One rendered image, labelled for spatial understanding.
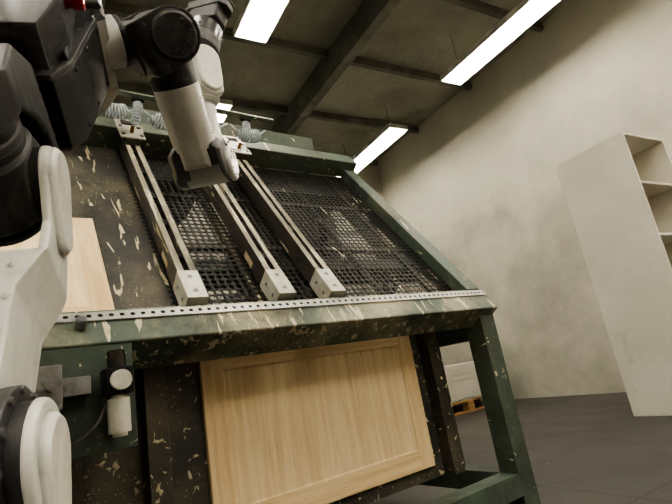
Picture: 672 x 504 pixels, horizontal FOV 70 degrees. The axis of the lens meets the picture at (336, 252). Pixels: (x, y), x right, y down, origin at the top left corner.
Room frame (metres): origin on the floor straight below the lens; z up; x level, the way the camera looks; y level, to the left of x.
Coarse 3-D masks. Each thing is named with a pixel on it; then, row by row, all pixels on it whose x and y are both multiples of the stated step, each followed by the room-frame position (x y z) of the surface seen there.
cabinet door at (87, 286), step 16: (80, 224) 1.43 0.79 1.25; (32, 240) 1.30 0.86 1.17; (80, 240) 1.38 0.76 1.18; (96, 240) 1.40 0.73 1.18; (80, 256) 1.33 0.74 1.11; (96, 256) 1.36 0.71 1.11; (80, 272) 1.29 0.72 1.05; (96, 272) 1.31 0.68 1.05; (80, 288) 1.25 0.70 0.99; (96, 288) 1.27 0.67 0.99; (80, 304) 1.22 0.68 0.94; (96, 304) 1.24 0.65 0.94; (112, 304) 1.26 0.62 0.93
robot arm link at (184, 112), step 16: (160, 96) 0.80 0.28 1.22; (176, 96) 0.80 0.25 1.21; (192, 96) 0.82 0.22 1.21; (176, 112) 0.82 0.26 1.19; (192, 112) 0.83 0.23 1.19; (176, 128) 0.84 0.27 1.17; (192, 128) 0.85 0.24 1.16; (208, 128) 0.87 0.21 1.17; (176, 144) 0.87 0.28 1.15; (192, 144) 0.87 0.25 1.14; (208, 144) 0.89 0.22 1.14; (224, 144) 0.94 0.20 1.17; (176, 160) 0.90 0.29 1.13; (192, 160) 0.89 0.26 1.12; (208, 160) 0.90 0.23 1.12; (224, 160) 0.93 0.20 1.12; (176, 176) 0.93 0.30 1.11
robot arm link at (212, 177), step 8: (208, 104) 0.96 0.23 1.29; (208, 112) 0.96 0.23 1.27; (216, 112) 0.99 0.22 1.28; (216, 120) 0.98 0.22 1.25; (216, 128) 0.98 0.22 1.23; (216, 136) 0.98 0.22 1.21; (208, 168) 0.94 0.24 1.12; (216, 168) 0.94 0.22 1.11; (192, 176) 0.95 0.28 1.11; (200, 176) 0.95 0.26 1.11; (208, 176) 0.95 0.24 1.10; (216, 176) 0.96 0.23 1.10; (224, 176) 0.96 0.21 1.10; (184, 184) 0.96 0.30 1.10; (192, 184) 0.97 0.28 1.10; (200, 184) 0.97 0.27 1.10; (208, 184) 0.98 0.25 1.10
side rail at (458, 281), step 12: (348, 180) 2.56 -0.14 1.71; (360, 180) 2.55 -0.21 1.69; (360, 192) 2.49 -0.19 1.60; (372, 192) 2.48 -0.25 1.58; (372, 204) 2.43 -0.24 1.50; (384, 204) 2.41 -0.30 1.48; (384, 216) 2.37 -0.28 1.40; (396, 216) 2.35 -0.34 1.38; (396, 228) 2.32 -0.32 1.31; (408, 228) 2.29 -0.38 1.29; (408, 240) 2.27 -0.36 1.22; (420, 240) 2.24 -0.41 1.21; (420, 252) 2.22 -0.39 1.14; (432, 252) 2.19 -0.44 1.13; (432, 264) 2.17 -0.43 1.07; (444, 264) 2.14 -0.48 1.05; (444, 276) 2.13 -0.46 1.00; (456, 276) 2.10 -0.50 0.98; (456, 288) 2.09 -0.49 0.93; (468, 288) 2.06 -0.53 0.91
